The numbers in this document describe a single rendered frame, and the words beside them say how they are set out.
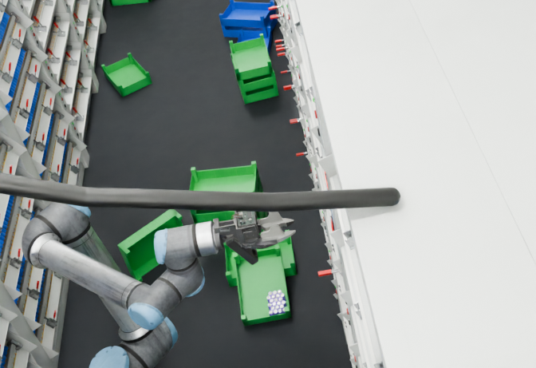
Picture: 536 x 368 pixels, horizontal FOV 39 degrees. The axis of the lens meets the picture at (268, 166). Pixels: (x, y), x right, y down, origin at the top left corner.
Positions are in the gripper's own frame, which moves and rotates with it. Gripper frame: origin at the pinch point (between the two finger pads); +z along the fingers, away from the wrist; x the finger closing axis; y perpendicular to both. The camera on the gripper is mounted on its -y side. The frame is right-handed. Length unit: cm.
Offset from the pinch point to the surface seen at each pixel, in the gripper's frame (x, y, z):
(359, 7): -21, 76, 23
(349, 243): -55, 52, 13
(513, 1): -28, 76, 48
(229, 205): -73, 82, -2
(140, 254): 95, -97, -75
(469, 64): -44, 76, 36
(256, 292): 63, -100, -24
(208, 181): 116, -80, -39
